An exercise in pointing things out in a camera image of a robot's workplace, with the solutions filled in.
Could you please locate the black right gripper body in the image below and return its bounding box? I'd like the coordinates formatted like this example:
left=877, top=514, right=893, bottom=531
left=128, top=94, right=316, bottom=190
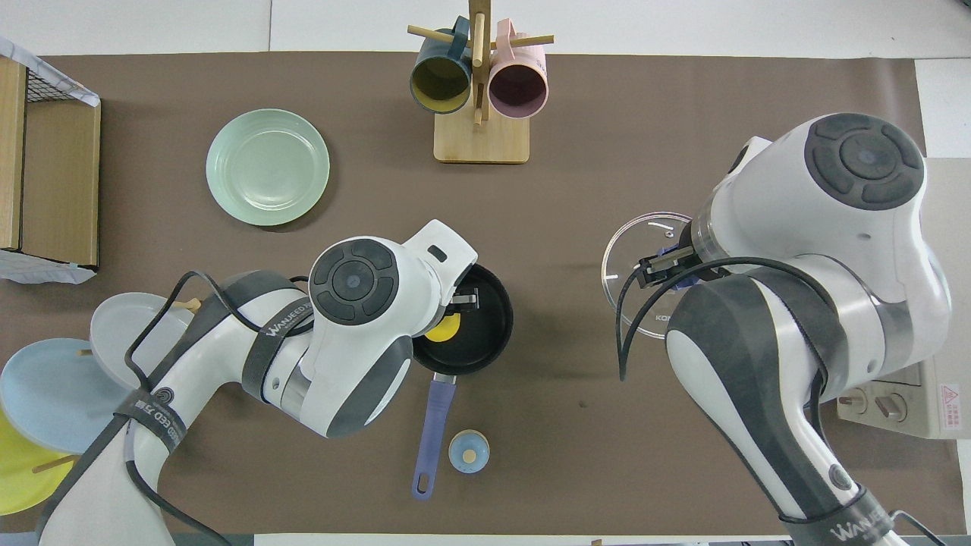
left=636, top=244, right=710, bottom=289

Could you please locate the glass lid with blue knob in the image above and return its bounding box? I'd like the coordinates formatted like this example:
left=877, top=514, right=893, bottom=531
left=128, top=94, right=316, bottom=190
left=602, top=212, right=695, bottom=340

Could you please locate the light green plate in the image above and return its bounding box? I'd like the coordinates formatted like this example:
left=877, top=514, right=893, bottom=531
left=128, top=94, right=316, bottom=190
left=206, top=108, right=331, bottom=227

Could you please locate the grey plate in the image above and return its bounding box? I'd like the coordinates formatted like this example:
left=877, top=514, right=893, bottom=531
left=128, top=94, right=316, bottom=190
left=90, top=293, right=192, bottom=391

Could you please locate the light blue plate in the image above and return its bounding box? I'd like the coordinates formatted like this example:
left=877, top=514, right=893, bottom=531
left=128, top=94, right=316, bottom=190
left=0, top=338, right=136, bottom=454

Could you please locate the wooden plate rack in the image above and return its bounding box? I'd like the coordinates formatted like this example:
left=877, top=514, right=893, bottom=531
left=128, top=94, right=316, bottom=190
left=32, top=298, right=204, bottom=475

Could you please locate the yellow plate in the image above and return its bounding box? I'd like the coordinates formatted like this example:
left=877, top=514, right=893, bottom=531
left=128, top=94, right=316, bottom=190
left=0, top=409, right=74, bottom=516

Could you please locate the brown table mat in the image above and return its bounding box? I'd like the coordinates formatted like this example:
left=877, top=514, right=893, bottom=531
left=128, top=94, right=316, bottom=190
left=0, top=52, right=968, bottom=535

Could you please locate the dark blue saucepan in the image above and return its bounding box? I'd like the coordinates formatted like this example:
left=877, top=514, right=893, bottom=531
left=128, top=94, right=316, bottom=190
left=412, top=263, right=514, bottom=500

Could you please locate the small blue wooden knob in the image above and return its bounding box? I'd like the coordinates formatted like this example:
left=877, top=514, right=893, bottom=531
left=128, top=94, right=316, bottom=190
left=448, top=429, right=491, bottom=475

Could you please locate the wooden mug tree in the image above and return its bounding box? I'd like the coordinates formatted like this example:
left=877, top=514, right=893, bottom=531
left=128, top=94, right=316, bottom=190
left=407, top=0, right=555, bottom=165

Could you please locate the pink ribbed mug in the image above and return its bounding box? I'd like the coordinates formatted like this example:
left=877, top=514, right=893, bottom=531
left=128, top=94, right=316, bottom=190
left=488, top=19, right=548, bottom=119

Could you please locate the dark teal mug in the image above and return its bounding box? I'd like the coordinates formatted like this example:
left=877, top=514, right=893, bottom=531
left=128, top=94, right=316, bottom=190
left=410, top=17, right=473, bottom=115

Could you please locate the beige toaster oven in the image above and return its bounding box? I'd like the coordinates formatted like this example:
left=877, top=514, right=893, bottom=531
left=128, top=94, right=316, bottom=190
left=837, top=155, right=971, bottom=439

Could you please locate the white checked cloth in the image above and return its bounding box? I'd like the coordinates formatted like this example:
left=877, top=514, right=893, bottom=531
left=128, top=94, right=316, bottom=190
left=0, top=250, right=98, bottom=285
left=0, top=38, right=100, bottom=108

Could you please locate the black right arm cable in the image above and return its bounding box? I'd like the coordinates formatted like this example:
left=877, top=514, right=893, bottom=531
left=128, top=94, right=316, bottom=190
left=616, top=256, right=835, bottom=425

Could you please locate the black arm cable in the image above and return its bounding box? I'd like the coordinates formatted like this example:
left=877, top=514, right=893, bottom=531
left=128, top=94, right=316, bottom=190
left=616, top=256, right=835, bottom=425
left=34, top=271, right=316, bottom=546

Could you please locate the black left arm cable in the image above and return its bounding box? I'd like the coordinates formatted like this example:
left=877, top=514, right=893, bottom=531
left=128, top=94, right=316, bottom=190
left=34, top=271, right=316, bottom=546

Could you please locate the black wire basket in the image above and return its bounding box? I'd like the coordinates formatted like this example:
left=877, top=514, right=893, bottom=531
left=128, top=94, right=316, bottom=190
left=27, top=68, right=78, bottom=104

